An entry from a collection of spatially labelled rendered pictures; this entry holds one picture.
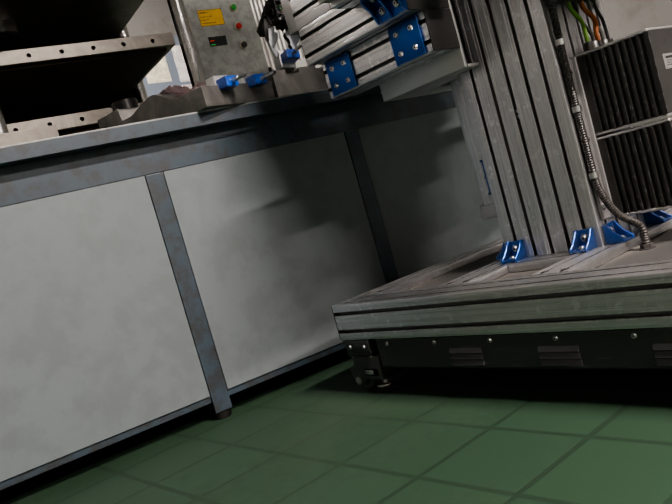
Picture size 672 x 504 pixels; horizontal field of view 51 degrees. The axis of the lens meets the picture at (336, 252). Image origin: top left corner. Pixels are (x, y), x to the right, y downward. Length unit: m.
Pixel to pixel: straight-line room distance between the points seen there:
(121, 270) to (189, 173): 0.32
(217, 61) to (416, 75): 1.48
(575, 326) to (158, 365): 1.05
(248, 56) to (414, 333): 1.85
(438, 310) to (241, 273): 0.67
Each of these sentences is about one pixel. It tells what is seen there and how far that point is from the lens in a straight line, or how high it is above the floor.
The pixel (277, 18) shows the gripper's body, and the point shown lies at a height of 1.04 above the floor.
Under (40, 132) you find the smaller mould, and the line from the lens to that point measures 2.02.
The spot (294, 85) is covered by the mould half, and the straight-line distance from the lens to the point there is 2.16.
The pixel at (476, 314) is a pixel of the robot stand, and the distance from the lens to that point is 1.43.
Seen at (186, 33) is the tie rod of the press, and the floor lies 1.26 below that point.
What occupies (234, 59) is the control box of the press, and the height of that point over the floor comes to 1.17.
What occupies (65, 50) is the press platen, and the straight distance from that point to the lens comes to 2.83.
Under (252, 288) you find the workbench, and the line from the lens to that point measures 1.97.
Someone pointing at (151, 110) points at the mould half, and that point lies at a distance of 2.08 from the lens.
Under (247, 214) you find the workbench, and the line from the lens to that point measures 1.98.
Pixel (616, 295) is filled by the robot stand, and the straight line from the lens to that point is 1.25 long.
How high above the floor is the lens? 0.47
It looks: 4 degrees down
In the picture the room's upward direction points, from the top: 16 degrees counter-clockwise
